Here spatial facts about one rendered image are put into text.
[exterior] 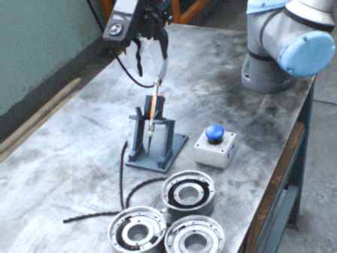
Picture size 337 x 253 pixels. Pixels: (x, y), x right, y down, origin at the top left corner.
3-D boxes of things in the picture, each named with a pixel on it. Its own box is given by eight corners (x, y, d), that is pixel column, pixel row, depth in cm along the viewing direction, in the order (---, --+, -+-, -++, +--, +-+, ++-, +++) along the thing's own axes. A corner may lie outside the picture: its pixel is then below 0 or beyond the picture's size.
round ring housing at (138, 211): (180, 247, 76) (177, 233, 73) (127, 276, 72) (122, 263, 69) (152, 211, 83) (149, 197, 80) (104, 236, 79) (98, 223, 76)
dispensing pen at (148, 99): (137, 156, 90) (147, 77, 87) (146, 154, 94) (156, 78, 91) (146, 158, 90) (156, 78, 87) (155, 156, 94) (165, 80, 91)
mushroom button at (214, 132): (220, 154, 90) (220, 136, 86) (203, 150, 91) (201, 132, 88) (227, 143, 92) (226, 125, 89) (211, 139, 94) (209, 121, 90)
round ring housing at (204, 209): (197, 177, 89) (195, 163, 86) (227, 207, 82) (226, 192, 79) (153, 200, 85) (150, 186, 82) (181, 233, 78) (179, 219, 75)
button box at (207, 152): (226, 169, 90) (224, 152, 86) (195, 162, 92) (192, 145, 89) (238, 146, 95) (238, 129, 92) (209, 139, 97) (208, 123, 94)
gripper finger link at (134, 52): (152, 65, 90) (153, 26, 84) (139, 80, 86) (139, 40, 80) (138, 62, 91) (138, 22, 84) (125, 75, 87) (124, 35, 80)
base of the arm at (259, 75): (251, 61, 122) (251, 29, 116) (302, 68, 117) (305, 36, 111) (233, 88, 113) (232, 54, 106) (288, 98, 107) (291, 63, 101)
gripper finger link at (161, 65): (183, 67, 88) (171, 25, 82) (171, 82, 84) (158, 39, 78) (170, 68, 89) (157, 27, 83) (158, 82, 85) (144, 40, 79)
